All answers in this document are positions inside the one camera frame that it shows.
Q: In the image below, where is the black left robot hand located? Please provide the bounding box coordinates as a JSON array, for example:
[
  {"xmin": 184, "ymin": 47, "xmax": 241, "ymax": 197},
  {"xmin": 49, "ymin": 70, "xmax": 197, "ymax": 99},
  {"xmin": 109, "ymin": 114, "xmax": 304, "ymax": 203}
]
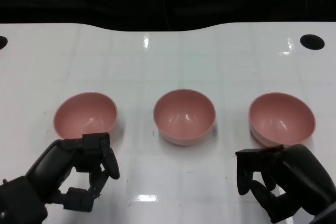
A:
[{"xmin": 25, "ymin": 132, "xmax": 121, "ymax": 213}]

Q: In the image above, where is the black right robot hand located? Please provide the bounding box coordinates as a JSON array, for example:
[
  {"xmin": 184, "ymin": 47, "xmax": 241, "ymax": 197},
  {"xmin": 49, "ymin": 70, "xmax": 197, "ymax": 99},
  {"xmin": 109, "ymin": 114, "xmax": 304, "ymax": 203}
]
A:
[{"xmin": 235, "ymin": 144, "xmax": 336, "ymax": 224}]

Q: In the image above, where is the pink plastic bowl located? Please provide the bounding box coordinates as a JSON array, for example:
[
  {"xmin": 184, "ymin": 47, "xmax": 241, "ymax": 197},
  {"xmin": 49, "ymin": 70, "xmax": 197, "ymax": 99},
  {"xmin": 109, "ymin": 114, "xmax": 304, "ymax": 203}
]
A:
[
  {"xmin": 53, "ymin": 92, "xmax": 118, "ymax": 141},
  {"xmin": 248, "ymin": 92, "xmax": 316, "ymax": 148},
  {"xmin": 153, "ymin": 89, "xmax": 216, "ymax": 146}
]

